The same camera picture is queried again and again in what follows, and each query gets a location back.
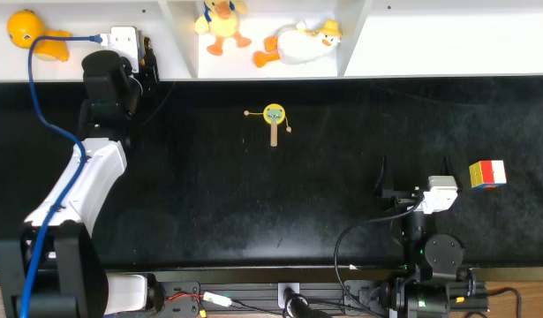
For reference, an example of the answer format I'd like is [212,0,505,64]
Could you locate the white plush duck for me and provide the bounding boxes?
[253,19,343,69]

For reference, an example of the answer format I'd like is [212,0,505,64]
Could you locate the black cable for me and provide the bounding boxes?
[333,193,426,318]

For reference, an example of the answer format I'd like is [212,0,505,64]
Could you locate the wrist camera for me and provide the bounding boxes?
[419,175,459,216]
[99,25,140,61]

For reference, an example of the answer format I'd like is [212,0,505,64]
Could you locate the mounting rail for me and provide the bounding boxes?
[147,280,524,318]

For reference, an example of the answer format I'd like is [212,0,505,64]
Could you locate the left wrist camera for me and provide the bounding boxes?
[99,25,140,61]

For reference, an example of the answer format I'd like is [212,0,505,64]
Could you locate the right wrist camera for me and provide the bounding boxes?
[419,175,459,216]

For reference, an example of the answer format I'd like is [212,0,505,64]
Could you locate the white shelf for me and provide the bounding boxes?
[0,0,543,83]

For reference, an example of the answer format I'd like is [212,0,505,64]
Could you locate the yellow rattle drum toy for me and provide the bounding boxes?
[243,103,293,148]

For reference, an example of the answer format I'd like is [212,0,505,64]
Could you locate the yellow plush duck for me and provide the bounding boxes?
[193,0,253,57]

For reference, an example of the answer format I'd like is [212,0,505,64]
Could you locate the yellow rubber duck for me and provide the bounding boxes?
[6,9,72,63]

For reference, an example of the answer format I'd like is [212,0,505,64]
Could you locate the many-coloured puzzle cube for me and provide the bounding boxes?
[468,159,508,191]

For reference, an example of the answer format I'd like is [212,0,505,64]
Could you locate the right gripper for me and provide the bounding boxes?
[373,154,453,211]

